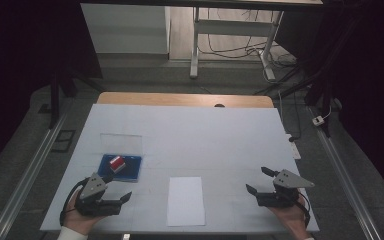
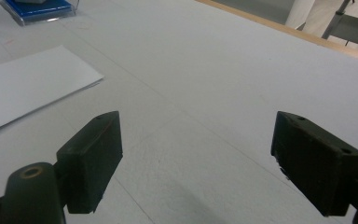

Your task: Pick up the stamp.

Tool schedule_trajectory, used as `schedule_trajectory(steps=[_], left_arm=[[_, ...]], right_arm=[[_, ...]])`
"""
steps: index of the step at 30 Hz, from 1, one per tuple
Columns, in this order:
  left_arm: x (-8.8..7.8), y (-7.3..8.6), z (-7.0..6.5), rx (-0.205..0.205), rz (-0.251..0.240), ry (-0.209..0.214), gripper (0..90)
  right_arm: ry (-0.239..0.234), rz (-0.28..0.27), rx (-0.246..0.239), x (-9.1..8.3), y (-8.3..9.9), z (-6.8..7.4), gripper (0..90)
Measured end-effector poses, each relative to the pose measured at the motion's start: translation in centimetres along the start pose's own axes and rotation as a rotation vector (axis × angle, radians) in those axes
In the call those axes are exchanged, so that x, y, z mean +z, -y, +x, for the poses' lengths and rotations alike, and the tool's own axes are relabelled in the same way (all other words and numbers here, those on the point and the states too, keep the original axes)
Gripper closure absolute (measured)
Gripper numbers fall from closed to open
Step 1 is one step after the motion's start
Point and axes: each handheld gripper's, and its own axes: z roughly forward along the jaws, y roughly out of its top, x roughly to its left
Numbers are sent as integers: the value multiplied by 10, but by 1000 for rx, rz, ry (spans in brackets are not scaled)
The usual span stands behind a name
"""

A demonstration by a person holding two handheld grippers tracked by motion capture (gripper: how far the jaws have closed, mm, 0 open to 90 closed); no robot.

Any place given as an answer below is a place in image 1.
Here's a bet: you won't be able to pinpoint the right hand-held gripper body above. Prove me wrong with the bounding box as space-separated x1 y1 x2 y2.
255 168 316 209

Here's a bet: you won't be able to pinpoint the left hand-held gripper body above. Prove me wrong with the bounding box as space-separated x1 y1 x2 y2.
74 172 123 217

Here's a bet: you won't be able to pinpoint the red stamp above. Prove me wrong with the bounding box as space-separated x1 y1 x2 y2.
109 155 127 174

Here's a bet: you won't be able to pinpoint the blue ink pad case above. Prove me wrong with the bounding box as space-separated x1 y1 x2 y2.
97 133 144 183

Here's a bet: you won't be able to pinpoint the person's right hand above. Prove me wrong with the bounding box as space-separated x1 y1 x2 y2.
268 194 311 240

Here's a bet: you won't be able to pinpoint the person's left hand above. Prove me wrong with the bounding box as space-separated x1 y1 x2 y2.
61 188 105 236

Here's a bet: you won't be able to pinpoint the black floor plate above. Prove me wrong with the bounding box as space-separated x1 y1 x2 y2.
50 129 77 154

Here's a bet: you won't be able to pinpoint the small white paper sheet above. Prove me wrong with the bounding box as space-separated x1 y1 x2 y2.
166 176 207 228

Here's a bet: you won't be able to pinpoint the large white table cover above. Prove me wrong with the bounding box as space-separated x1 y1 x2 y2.
39 103 321 234

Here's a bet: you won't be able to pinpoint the dark curtain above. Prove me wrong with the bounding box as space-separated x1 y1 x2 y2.
0 0 104 183
274 0 384 209

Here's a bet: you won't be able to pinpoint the white cabinet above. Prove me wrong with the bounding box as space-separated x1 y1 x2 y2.
80 3 171 55

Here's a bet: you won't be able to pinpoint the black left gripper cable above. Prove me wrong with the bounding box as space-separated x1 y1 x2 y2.
59 177 91 228

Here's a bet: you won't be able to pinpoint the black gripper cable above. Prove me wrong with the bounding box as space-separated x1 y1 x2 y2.
297 190 312 228
59 177 91 228

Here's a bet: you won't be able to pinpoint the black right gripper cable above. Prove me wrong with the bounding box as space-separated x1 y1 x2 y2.
297 190 312 228

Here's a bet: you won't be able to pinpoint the metal floor rail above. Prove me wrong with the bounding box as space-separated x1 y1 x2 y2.
307 105 383 240
0 108 72 240

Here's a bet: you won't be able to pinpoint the black floor cables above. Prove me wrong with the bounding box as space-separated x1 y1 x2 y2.
198 8 299 69

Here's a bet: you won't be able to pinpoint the white desk frame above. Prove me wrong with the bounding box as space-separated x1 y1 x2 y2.
189 6 285 81

